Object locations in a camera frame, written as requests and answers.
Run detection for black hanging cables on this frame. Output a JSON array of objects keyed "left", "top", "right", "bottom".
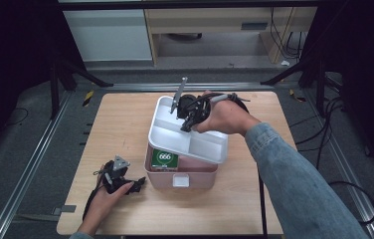
[{"left": 269, "top": 7, "right": 309, "bottom": 61}]

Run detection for grey table bracket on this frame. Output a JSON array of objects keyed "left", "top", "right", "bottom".
[{"left": 52, "top": 204, "right": 78, "bottom": 216}]

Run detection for light wooden desk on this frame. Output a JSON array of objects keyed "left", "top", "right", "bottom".
[{"left": 143, "top": 6, "right": 318, "bottom": 66}]

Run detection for yellow black striped tape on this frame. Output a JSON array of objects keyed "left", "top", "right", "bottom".
[
  {"left": 288, "top": 88, "right": 307, "bottom": 103},
  {"left": 82, "top": 90, "right": 95, "bottom": 108}
]

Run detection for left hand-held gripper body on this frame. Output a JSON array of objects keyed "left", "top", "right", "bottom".
[{"left": 102, "top": 154, "right": 132, "bottom": 195}]

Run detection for black looped floor cable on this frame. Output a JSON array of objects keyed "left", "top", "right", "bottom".
[{"left": 288, "top": 95, "right": 374, "bottom": 227}]

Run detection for white divided tray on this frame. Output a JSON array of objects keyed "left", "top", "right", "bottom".
[{"left": 147, "top": 95, "right": 230, "bottom": 165}]

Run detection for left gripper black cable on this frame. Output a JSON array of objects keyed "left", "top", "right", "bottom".
[{"left": 82, "top": 168, "right": 109, "bottom": 221}]

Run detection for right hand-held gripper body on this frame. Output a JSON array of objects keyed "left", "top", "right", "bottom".
[{"left": 170, "top": 77, "right": 213, "bottom": 123}]

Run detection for person's right hand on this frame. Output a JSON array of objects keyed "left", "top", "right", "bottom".
[{"left": 194, "top": 90, "right": 263, "bottom": 137}]

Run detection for thin black floor cable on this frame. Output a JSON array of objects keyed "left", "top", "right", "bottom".
[{"left": 5, "top": 107, "right": 30, "bottom": 127}]

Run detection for green and white carton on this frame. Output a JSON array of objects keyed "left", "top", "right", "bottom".
[{"left": 150, "top": 147, "right": 180, "bottom": 172}]

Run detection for person's left hand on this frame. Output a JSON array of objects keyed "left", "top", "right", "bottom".
[{"left": 78, "top": 163, "right": 135, "bottom": 235}]

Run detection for white cabinet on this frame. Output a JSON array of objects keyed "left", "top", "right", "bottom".
[{"left": 62, "top": 8, "right": 153, "bottom": 63}]

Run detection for metal floor rail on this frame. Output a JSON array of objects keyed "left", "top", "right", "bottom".
[
  {"left": 104, "top": 82, "right": 276, "bottom": 93},
  {"left": 0, "top": 91, "right": 74, "bottom": 239},
  {"left": 303, "top": 89, "right": 374, "bottom": 239}
]

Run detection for black metal stand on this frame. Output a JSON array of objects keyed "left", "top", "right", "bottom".
[
  {"left": 260, "top": 49, "right": 329, "bottom": 118},
  {"left": 48, "top": 49, "right": 114, "bottom": 120}
]

